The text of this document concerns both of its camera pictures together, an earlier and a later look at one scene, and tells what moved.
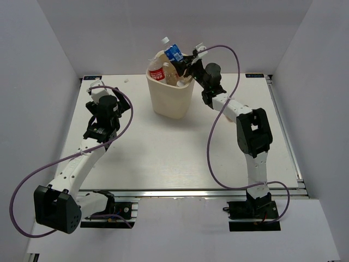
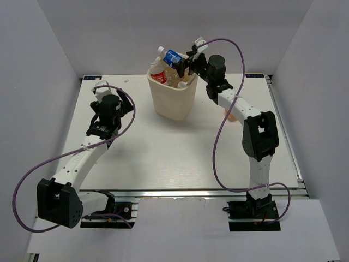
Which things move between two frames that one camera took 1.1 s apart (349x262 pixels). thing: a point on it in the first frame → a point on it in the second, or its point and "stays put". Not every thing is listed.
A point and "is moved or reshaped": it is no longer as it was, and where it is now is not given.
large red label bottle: (156, 71) stays put
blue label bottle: (172, 51) is moved or reshaped
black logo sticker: (91, 77) stays put
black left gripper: (121, 104) stays put
